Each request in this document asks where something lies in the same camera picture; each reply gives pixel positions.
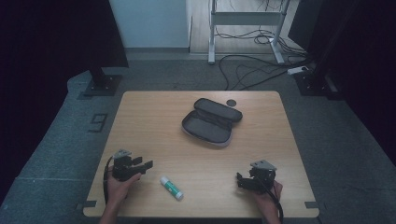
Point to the dark round table mark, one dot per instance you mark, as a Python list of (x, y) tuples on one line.
[(231, 102)]

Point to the black stand with base plate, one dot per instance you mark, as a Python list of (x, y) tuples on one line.
[(102, 83), (311, 81)]

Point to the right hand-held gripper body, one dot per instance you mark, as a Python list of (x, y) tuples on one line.
[(262, 176)]

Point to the white and green glue stick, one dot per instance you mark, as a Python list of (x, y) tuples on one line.
[(171, 188)]

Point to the dark grey pencil case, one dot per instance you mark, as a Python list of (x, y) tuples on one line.
[(211, 122)]

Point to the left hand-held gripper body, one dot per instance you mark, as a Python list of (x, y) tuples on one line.
[(122, 170)]

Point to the white power strip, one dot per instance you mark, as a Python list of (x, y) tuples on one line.
[(297, 70)]

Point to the person's left hand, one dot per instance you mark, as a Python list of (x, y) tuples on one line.
[(120, 188)]

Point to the white metal desk frame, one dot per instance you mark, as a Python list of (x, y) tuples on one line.
[(246, 18)]

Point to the black curtain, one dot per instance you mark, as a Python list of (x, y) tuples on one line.
[(56, 37), (367, 62)]

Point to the person's right hand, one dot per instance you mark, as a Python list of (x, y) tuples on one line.
[(268, 199)]

